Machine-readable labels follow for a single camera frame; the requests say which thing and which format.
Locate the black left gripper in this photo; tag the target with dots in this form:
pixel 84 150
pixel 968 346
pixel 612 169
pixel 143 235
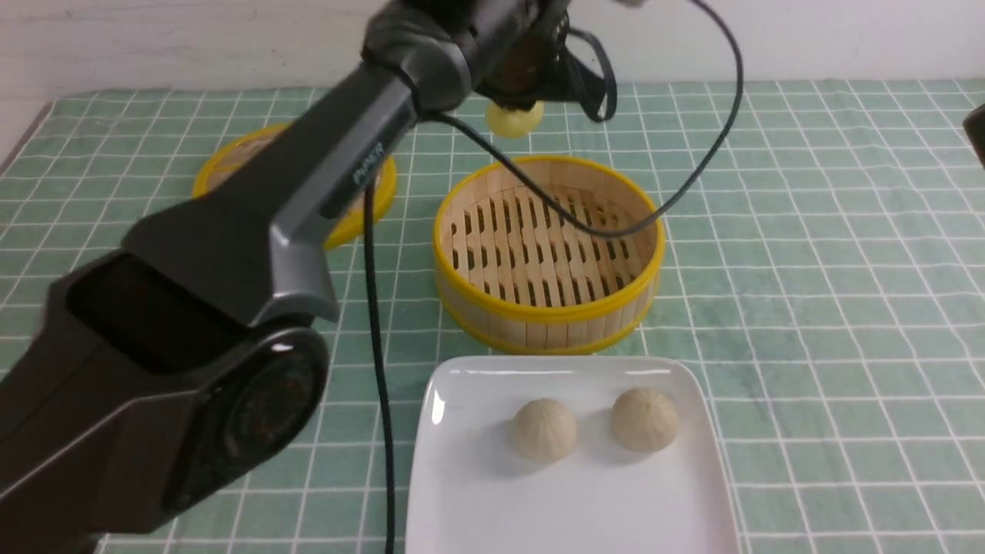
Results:
pixel 540 67

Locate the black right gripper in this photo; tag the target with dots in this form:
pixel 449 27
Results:
pixel 974 128

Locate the yellow steamed bun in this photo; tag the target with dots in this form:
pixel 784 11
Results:
pixel 513 123

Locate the white steamed bun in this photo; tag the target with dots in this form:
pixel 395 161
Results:
pixel 544 431
pixel 644 420

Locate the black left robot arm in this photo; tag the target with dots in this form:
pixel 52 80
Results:
pixel 186 357

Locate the white square plate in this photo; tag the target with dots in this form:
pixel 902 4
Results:
pixel 470 491

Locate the green checkered tablecloth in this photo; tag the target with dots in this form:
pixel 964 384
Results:
pixel 823 282

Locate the yellow bamboo steamer basket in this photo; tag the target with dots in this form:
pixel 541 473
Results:
pixel 516 277

